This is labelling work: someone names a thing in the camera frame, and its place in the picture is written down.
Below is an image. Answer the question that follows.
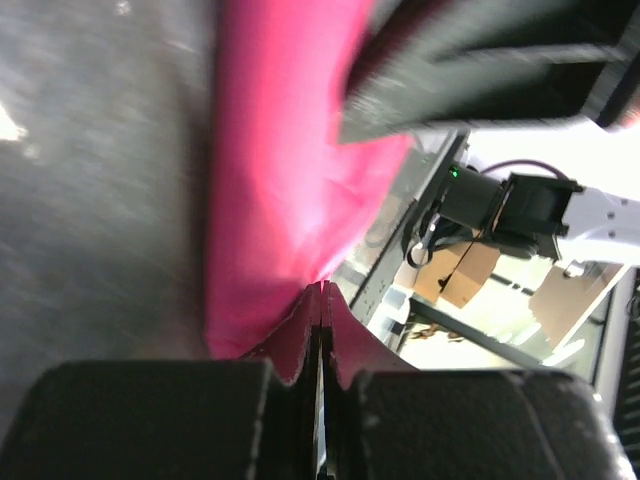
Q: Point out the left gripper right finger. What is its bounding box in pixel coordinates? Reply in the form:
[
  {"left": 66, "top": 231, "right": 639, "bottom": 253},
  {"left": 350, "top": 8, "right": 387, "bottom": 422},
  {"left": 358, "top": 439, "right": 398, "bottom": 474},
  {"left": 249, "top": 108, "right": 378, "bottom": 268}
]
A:
[{"left": 322, "top": 283, "right": 630, "bottom": 479}]

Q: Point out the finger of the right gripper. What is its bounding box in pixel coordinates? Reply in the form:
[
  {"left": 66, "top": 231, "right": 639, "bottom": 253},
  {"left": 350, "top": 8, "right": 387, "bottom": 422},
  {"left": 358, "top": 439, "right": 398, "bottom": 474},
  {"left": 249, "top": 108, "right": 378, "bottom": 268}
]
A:
[{"left": 339, "top": 0, "right": 633, "bottom": 144}]

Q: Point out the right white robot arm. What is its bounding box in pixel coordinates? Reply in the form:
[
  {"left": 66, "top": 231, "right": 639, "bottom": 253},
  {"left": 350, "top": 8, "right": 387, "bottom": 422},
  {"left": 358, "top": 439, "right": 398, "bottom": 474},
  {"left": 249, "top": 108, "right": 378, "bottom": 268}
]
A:
[{"left": 339, "top": 1, "right": 639, "bottom": 264}]

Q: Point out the pink paper napkin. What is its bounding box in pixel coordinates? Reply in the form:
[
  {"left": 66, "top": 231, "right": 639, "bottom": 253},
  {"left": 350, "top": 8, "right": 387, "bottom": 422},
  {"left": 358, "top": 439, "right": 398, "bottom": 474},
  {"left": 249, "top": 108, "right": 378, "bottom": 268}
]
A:
[{"left": 204, "top": 1, "right": 411, "bottom": 359}]

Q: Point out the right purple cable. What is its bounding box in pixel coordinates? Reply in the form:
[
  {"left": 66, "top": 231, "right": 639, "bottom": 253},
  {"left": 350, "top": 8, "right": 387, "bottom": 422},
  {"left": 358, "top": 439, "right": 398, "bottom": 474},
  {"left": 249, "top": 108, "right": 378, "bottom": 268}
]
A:
[{"left": 482, "top": 158, "right": 571, "bottom": 181}]

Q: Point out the cardboard box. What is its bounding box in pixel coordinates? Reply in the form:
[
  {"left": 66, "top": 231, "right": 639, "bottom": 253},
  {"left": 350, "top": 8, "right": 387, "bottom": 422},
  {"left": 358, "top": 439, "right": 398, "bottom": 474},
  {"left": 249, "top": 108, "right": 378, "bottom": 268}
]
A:
[{"left": 413, "top": 242, "right": 501, "bottom": 308}]

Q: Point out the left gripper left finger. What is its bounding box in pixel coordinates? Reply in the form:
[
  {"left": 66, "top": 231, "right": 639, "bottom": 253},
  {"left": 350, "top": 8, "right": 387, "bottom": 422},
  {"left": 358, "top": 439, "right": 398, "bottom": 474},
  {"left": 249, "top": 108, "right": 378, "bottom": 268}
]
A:
[{"left": 1, "top": 285, "right": 320, "bottom": 479}]

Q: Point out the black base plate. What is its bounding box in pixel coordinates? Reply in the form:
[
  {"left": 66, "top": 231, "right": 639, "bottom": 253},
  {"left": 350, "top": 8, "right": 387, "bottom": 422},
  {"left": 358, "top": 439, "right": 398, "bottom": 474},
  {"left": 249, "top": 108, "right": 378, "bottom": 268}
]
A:
[{"left": 349, "top": 132, "right": 469, "bottom": 324}]

